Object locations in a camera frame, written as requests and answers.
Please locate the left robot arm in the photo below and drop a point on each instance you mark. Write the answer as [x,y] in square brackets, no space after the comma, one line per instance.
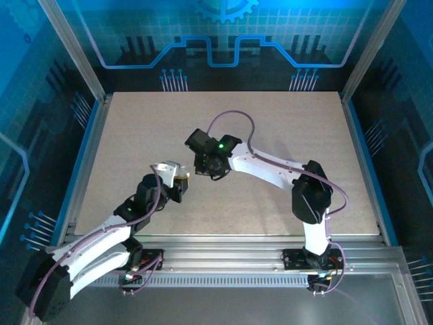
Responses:
[94,243]

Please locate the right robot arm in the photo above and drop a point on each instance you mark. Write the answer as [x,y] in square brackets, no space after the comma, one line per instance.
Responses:
[267,166]

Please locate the blue table edge strip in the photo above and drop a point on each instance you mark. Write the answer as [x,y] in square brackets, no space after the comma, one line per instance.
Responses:
[78,162]
[370,162]

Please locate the left base connector board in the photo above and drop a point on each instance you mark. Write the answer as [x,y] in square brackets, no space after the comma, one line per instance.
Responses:
[130,279]

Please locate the base connector board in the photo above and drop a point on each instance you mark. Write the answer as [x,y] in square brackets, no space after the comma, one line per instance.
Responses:
[130,279]
[319,279]

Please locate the grey metal panel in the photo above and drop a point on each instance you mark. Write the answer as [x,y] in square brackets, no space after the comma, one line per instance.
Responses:
[220,308]

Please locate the right base connector board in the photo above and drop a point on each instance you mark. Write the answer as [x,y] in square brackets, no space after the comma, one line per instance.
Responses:
[319,279]

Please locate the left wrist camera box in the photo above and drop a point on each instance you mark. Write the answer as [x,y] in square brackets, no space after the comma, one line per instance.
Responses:
[165,167]

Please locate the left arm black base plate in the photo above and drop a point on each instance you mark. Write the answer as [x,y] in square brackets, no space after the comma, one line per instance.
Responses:
[154,257]

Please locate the aluminium mounting rail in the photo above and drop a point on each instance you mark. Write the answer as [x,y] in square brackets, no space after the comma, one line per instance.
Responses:
[220,250]

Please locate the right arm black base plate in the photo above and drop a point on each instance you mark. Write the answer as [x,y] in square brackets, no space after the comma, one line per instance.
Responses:
[294,259]

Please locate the aluminium frame post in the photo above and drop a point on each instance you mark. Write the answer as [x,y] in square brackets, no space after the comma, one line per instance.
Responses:
[370,50]
[75,50]

